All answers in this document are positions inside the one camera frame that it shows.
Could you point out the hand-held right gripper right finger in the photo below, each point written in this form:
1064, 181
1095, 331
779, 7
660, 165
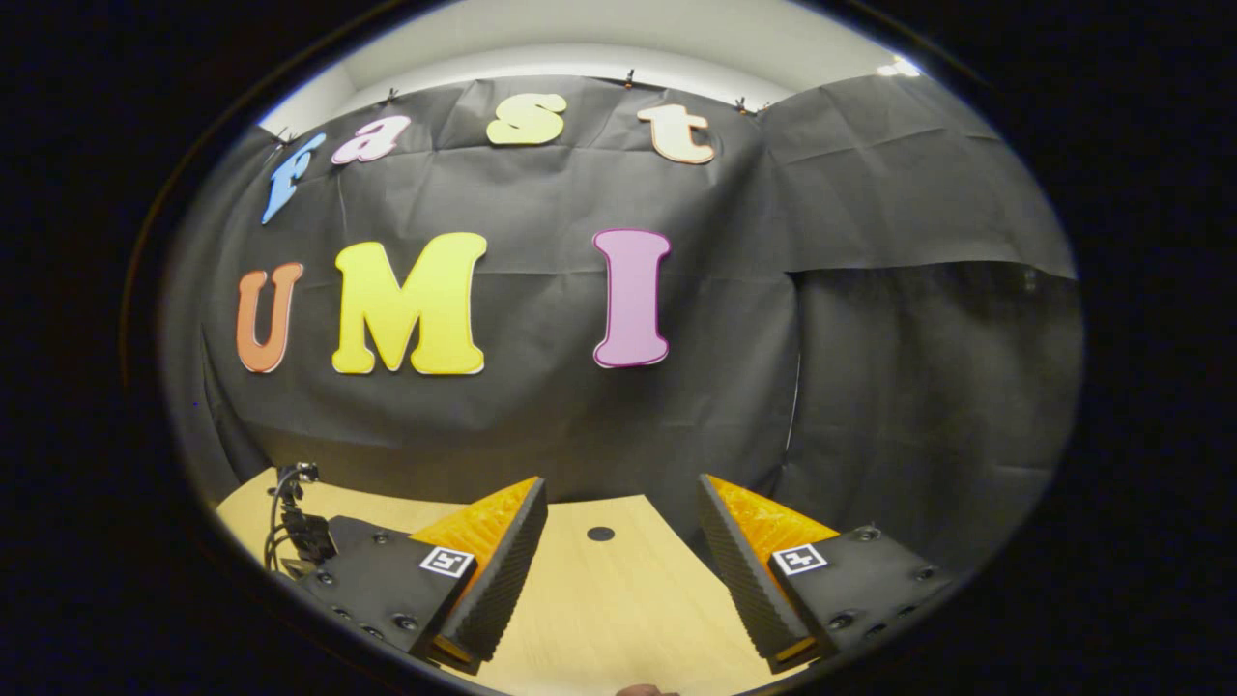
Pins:
739, 580

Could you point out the black backdrop cloth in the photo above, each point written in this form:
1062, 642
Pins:
734, 416

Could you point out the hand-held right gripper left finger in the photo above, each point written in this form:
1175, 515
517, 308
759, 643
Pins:
503, 580

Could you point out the ceiling light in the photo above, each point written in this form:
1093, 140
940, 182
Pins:
899, 68

